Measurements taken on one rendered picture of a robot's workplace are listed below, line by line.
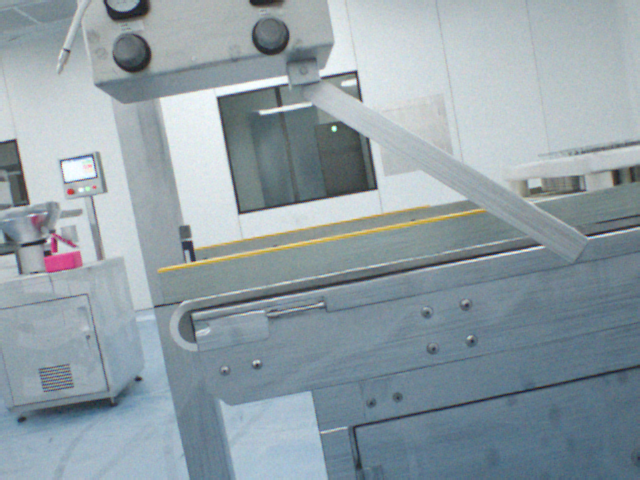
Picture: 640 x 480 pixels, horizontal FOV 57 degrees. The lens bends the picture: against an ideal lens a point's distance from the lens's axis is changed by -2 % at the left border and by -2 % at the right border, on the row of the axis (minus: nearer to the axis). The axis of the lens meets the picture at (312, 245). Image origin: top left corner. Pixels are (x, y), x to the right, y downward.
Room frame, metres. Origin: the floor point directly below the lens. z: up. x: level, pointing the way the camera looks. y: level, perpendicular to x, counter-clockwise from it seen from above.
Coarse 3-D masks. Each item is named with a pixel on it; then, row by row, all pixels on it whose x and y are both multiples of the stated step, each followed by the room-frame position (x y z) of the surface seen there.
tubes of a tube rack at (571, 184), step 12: (600, 144) 0.66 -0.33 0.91; (612, 144) 0.67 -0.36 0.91; (624, 144) 0.66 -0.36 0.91; (636, 144) 0.66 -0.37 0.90; (540, 156) 0.82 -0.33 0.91; (552, 156) 0.78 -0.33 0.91; (564, 156) 0.75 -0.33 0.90; (624, 168) 0.66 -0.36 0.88; (636, 168) 0.66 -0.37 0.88; (552, 180) 0.79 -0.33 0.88; (564, 180) 0.76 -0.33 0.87; (576, 180) 0.73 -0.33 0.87; (612, 180) 0.66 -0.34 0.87; (624, 180) 0.66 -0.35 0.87; (636, 180) 0.66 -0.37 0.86; (552, 192) 0.80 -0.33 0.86; (564, 192) 0.76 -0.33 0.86; (576, 192) 0.73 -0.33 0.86
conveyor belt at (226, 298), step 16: (592, 224) 0.62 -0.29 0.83; (608, 224) 0.61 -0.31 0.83; (624, 224) 0.61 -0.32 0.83; (512, 240) 0.61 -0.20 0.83; (528, 240) 0.61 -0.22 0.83; (432, 256) 0.60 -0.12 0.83; (448, 256) 0.60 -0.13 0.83; (464, 256) 0.60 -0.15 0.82; (336, 272) 0.61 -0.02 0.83; (352, 272) 0.60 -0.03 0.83; (368, 272) 0.60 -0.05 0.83; (384, 272) 0.60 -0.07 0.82; (256, 288) 0.60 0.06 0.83; (272, 288) 0.59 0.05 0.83; (288, 288) 0.59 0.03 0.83; (192, 304) 0.59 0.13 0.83; (208, 304) 0.59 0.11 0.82; (176, 320) 0.59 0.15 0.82; (176, 336) 0.59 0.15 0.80
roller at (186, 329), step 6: (210, 306) 0.63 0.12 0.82; (216, 306) 0.66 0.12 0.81; (186, 312) 0.59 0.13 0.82; (180, 318) 0.59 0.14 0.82; (186, 318) 0.58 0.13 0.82; (180, 324) 0.58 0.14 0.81; (186, 324) 0.58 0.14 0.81; (192, 324) 0.58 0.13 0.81; (180, 330) 0.58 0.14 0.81; (186, 330) 0.58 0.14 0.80; (192, 330) 0.58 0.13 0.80; (186, 336) 0.58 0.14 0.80; (192, 336) 0.58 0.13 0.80; (192, 342) 0.58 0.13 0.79
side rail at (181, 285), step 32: (608, 192) 0.59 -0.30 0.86; (448, 224) 0.58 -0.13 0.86; (480, 224) 0.59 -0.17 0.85; (576, 224) 0.59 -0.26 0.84; (256, 256) 0.57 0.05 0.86; (288, 256) 0.58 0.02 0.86; (320, 256) 0.58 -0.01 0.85; (352, 256) 0.58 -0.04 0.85; (384, 256) 0.58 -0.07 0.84; (416, 256) 0.58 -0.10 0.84; (192, 288) 0.57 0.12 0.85; (224, 288) 0.57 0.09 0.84
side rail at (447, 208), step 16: (432, 208) 0.86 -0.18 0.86; (448, 208) 0.86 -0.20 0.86; (464, 208) 0.86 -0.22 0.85; (480, 208) 0.86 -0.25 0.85; (336, 224) 0.85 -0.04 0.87; (352, 224) 0.85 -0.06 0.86; (368, 224) 0.85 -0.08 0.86; (384, 224) 0.85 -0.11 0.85; (256, 240) 0.85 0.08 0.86; (272, 240) 0.85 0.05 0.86; (288, 240) 0.85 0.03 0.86; (304, 240) 0.85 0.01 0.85; (208, 256) 0.84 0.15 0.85; (224, 256) 0.84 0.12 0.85
